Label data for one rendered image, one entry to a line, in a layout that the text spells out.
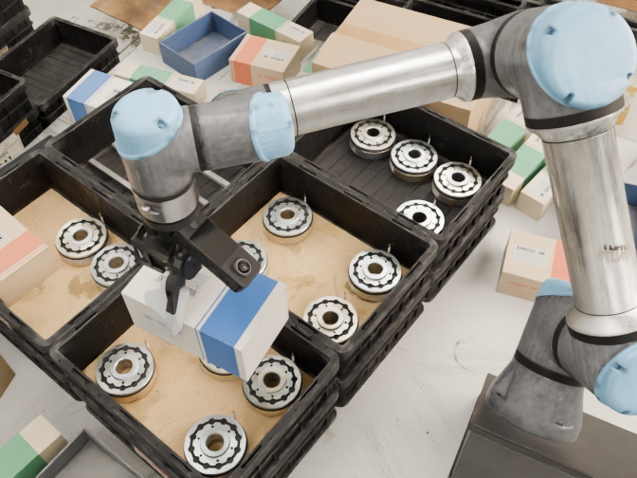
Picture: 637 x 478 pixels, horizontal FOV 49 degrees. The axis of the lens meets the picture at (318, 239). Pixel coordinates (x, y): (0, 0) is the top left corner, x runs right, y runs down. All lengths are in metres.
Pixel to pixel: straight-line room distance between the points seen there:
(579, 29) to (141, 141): 0.49
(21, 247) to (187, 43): 0.92
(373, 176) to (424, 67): 0.63
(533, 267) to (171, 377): 0.76
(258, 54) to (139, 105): 1.21
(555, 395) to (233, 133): 0.64
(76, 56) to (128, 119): 2.00
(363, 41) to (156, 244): 1.01
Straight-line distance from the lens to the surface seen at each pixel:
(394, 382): 1.40
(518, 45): 0.88
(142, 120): 0.75
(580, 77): 0.84
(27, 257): 1.41
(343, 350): 1.16
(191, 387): 1.27
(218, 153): 0.77
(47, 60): 2.76
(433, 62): 0.94
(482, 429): 1.07
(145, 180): 0.79
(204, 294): 0.99
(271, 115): 0.77
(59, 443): 1.39
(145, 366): 1.27
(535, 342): 1.12
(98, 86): 1.91
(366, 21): 1.85
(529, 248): 1.53
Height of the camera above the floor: 1.95
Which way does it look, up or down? 52 degrees down
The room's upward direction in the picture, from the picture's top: 1 degrees counter-clockwise
